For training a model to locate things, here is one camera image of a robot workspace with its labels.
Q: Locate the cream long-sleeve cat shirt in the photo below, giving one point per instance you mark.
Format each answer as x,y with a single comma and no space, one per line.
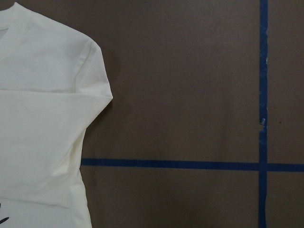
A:
53,84

